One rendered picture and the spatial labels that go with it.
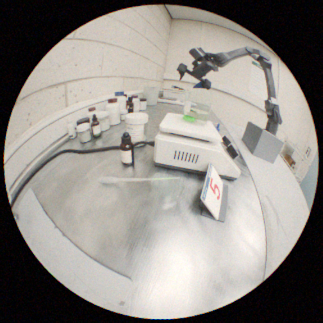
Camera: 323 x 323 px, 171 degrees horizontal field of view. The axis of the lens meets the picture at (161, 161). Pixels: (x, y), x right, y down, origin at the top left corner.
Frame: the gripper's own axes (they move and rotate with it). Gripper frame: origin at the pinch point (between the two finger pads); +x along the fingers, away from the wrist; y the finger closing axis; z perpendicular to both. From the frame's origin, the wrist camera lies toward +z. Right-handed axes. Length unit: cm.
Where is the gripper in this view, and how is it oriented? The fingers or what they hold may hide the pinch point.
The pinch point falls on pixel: (190, 81)
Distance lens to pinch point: 63.5
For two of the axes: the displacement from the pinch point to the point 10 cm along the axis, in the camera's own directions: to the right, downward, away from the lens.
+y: -8.9, -3.3, -3.2
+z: 3.3, -9.4, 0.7
